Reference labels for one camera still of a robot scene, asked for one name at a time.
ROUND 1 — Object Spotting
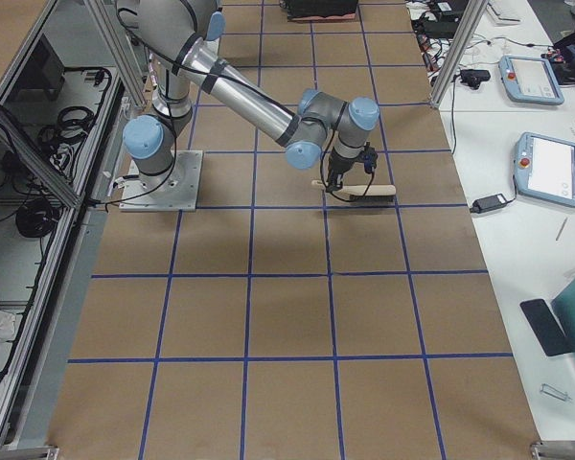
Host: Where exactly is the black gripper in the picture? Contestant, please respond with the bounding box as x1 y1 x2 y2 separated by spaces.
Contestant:
325 151 357 193

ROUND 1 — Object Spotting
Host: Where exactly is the cream hand brush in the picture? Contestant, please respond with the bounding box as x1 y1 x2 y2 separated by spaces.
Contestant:
329 184 397 202

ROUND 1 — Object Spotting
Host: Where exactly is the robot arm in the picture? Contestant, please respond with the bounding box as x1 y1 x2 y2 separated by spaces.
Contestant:
116 1 396 201

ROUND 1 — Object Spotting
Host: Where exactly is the black lined trash bin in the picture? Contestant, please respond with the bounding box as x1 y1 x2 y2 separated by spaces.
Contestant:
280 0 358 21

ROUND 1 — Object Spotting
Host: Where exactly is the black power adapter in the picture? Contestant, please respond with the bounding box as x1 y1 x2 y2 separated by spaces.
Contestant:
470 194 509 215

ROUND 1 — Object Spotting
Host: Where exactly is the lower teach pendant tablet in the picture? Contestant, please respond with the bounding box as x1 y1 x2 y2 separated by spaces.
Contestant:
513 132 575 208

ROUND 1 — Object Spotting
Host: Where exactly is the teach pendant tablet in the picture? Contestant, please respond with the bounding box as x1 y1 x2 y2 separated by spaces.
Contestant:
498 55 564 105
513 132 575 208

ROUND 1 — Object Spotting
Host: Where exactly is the upper teach pendant tablet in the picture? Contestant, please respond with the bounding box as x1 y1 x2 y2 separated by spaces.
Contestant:
498 55 564 105

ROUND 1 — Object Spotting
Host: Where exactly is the black smartphone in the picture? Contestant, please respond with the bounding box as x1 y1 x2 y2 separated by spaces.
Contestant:
519 299 572 357

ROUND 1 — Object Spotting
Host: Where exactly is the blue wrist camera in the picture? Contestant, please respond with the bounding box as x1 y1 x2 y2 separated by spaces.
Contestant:
358 146 378 175

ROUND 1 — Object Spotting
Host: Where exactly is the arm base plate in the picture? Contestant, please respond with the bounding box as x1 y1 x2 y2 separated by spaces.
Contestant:
119 150 203 212

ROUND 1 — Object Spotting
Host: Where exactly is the aluminium frame post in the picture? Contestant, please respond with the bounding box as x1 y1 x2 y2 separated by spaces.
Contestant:
430 0 488 108

